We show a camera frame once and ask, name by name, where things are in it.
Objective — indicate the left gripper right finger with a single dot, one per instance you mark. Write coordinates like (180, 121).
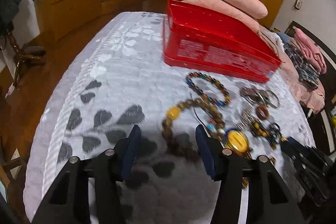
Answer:
(250, 189)

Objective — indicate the yellow amber pendant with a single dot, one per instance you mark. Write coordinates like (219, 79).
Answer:
(237, 142)

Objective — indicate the wooden sideboard cabinet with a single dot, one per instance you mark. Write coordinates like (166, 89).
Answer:
(57, 18)

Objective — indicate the grey leaf-pattern bedspread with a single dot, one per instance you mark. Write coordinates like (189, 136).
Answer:
(120, 80)

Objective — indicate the plaid folded clothes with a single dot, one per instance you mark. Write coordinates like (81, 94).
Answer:
(307, 74)

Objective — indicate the pink folded clothes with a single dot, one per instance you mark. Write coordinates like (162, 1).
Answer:
(310, 51)

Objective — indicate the silver ornate charm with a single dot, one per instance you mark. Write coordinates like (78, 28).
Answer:
(246, 119)

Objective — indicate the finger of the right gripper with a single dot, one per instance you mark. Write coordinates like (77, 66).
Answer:
(313, 169)

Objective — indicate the red metal tin box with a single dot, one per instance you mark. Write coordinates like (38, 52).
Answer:
(199, 38)

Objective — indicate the silver metal watch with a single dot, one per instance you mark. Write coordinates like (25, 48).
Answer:
(252, 95)

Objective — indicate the lower pink pillow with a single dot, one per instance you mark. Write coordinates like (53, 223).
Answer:
(227, 9)

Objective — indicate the wall switch panel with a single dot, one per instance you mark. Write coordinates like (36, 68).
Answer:
(297, 4)

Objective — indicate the pink quilt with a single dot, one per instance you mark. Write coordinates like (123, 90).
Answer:
(314, 100)

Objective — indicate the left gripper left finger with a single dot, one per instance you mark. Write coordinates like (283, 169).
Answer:
(67, 200)

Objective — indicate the wooden coat stand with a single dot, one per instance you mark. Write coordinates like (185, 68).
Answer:
(30, 54)

